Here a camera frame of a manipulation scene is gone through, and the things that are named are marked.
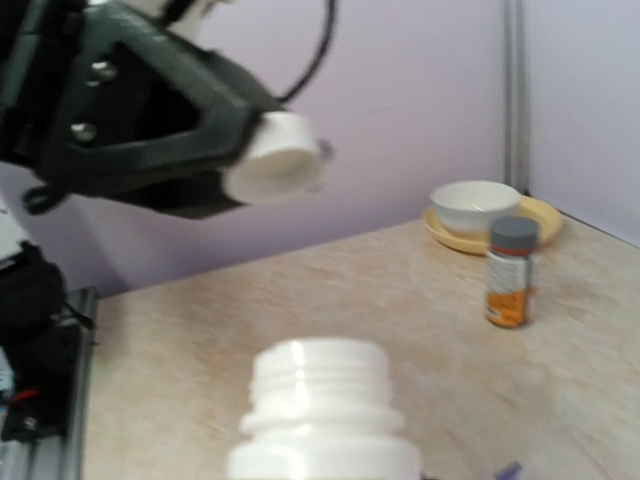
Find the small white pill bottle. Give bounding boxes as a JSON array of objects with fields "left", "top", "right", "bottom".
[{"left": 225, "top": 337, "right": 423, "bottom": 480}]

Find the orange label pill bottle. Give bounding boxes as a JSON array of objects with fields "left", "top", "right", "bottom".
[{"left": 484, "top": 248, "right": 538, "bottom": 329}]

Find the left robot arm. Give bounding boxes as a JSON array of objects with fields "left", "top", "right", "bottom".
[{"left": 1, "top": 1, "right": 287, "bottom": 440}]

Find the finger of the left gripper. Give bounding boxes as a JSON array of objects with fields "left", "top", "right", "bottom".
[{"left": 64, "top": 169, "right": 246, "bottom": 222}]

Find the left aluminium frame post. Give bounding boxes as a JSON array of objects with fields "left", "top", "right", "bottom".
[{"left": 502, "top": 0, "right": 531, "bottom": 194}]

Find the white bowl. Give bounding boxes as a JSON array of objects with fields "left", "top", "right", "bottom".
[{"left": 431, "top": 180, "right": 522, "bottom": 234}]

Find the white bottle cap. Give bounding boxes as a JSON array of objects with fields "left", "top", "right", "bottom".
[{"left": 221, "top": 111, "right": 328, "bottom": 204}]

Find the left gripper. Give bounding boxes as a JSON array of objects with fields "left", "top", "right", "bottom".
[{"left": 1, "top": 1, "right": 283, "bottom": 180}]

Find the clear plastic pill organizer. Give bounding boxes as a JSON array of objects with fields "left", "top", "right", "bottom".
[{"left": 493, "top": 462, "right": 523, "bottom": 480}]

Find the grey bottle cap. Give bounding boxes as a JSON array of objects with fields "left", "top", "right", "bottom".
[{"left": 489, "top": 216, "right": 540, "bottom": 256}]

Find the beige wooden plate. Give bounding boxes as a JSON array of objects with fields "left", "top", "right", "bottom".
[{"left": 423, "top": 196, "right": 563, "bottom": 256}]

